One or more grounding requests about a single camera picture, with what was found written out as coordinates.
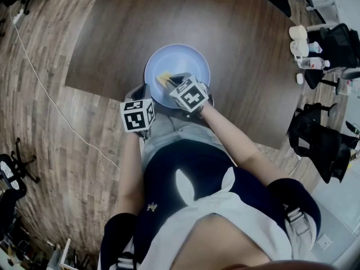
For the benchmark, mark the person's left forearm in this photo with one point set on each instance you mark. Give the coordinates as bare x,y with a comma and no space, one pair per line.
129,173

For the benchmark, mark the light grey trousers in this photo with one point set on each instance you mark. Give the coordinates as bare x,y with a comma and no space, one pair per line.
182,131

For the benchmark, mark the navy and white shirt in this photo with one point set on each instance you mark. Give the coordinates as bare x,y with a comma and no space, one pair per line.
168,179

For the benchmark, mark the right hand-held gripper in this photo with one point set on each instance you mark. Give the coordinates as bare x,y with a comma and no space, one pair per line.
191,96

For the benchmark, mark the white earbuds case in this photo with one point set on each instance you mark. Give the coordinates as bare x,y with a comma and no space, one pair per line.
299,78

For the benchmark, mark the white power strip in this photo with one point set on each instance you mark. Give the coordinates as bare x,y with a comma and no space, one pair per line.
17,15

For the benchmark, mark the plain cream cup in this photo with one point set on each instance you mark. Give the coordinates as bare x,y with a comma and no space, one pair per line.
297,32

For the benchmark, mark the person's right forearm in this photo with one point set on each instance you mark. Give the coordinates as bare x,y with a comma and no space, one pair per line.
233,139

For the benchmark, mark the yellow sponge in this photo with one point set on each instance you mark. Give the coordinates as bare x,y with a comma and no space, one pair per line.
163,77

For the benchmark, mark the white metal frame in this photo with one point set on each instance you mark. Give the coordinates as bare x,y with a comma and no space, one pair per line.
66,253

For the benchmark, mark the white desk frame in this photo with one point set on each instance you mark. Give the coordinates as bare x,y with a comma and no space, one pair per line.
336,10

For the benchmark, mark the big blue plate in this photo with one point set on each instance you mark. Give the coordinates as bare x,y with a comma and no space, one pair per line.
168,60

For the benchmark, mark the black chair with patterned seat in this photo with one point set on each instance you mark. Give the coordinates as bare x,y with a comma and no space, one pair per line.
7,171

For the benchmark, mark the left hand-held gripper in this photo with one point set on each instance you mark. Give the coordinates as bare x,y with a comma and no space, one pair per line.
135,117

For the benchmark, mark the large clear water bottle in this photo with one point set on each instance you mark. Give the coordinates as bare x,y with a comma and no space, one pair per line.
310,63

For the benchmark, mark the white wall socket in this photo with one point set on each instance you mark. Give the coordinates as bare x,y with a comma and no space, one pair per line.
324,242

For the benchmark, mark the printed cream mug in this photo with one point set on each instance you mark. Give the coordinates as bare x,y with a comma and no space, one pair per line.
299,48

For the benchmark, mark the small blue label bottle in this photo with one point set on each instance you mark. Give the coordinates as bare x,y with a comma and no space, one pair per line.
315,47

